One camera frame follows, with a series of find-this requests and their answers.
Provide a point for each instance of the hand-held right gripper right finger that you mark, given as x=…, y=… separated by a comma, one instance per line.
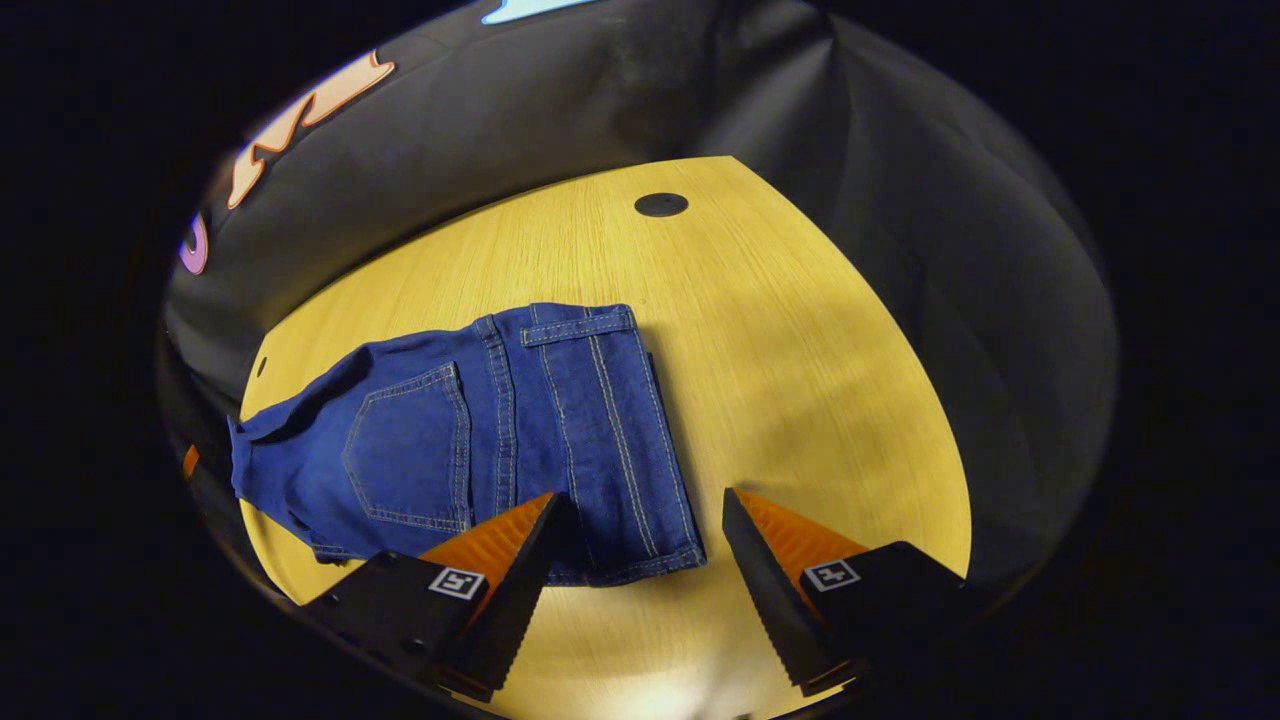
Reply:
x=775, y=600

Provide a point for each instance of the blue denim jeans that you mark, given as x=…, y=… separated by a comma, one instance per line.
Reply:
x=420, y=450

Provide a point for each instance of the black backdrop cloth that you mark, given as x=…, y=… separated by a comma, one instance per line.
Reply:
x=560, y=110

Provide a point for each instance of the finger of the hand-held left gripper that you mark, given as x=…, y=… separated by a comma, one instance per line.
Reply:
x=190, y=461

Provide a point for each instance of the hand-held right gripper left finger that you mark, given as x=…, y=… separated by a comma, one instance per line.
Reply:
x=520, y=600

